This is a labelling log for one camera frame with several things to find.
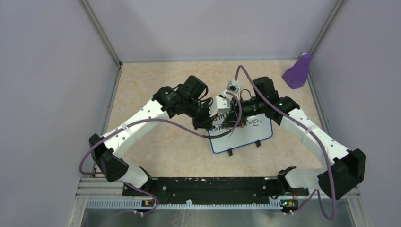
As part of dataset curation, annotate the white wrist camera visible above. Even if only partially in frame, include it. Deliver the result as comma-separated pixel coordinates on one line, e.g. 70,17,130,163
226,79,242,97
209,91,230,117

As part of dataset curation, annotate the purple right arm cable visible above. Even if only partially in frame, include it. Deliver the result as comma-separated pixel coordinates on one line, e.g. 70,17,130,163
235,65,338,220

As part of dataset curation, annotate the blue framed whiteboard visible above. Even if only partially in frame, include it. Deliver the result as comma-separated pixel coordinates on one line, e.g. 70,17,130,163
210,114,273,154

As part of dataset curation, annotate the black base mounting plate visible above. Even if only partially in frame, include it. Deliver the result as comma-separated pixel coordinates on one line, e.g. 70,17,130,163
141,177,309,205

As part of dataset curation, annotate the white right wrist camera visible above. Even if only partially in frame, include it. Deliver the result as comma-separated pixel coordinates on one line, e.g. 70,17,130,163
226,79,242,97

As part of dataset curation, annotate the white slotted cable duct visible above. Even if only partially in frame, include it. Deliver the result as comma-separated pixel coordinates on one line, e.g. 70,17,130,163
86,199,282,210

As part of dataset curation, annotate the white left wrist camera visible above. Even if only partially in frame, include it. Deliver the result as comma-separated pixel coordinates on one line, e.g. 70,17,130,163
209,91,230,117

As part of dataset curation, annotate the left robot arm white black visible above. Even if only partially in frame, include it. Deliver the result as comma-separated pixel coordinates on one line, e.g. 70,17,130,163
89,76,218,195

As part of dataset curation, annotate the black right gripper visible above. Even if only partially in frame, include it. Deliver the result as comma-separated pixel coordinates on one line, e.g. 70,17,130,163
220,96,265,129

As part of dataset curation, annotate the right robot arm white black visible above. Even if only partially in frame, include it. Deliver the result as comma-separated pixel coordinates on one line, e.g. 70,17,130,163
222,77,366,200

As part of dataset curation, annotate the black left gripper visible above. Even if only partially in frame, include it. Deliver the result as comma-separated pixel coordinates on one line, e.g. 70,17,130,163
184,98,219,130

